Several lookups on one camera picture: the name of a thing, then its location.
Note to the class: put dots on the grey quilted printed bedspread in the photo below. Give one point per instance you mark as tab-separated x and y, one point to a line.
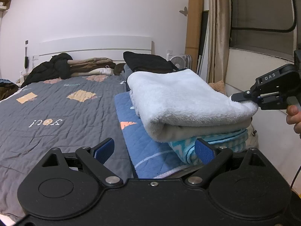
58	113

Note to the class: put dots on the orange knit cushion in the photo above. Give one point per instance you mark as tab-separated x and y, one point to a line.
218	87

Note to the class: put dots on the white fleece blanket black trim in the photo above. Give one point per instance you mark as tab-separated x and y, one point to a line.
188	98

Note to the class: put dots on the black board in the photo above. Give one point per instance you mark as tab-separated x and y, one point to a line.
204	42

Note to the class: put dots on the teal zigzag towel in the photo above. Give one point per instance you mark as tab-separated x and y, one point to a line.
181	148

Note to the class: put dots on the brown cardboard roll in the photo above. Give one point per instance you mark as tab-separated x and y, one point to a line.
194	28

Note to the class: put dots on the white headboard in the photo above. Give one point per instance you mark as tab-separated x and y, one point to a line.
94	44

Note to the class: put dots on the wooden wall shelf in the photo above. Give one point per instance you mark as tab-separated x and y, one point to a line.
6	0

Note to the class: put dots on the cream rolled cloth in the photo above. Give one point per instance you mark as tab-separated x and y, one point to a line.
101	71

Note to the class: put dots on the folded beige brown blankets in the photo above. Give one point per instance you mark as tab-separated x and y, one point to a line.
94	62

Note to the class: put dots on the white fan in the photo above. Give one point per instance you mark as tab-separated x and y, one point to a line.
180	62

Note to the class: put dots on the beige curtain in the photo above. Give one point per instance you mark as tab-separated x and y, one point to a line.
218	28

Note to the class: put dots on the row of folded clothes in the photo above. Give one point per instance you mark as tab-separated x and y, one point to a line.
145	62

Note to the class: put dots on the white wall switch plate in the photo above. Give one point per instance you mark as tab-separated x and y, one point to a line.
35	57

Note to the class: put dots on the black hairbrush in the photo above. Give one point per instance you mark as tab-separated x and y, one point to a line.
26	63

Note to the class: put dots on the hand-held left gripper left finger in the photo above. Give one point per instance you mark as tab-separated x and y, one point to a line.
104	151

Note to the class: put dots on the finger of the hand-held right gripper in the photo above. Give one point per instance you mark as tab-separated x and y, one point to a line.
239	97

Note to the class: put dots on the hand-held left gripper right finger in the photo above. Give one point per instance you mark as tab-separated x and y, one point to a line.
204	151

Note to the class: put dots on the black puffer jacket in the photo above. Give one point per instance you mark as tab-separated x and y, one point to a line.
54	68

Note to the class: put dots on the butterfly wall sticker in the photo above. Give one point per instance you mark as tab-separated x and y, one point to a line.
184	11

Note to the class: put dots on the clear spray bottle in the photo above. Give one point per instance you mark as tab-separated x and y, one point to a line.
22	77

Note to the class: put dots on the window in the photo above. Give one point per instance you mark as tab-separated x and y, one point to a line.
258	9

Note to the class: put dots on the pale grey fleece towel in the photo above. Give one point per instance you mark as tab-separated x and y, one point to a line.
199	131

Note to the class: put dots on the person's right hand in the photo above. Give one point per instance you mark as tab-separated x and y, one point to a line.
295	120

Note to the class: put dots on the dark brown fleece clothing pile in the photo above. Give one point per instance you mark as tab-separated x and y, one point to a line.
7	93

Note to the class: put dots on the blue quilted blanket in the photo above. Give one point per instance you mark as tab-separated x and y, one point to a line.
145	150
4	82

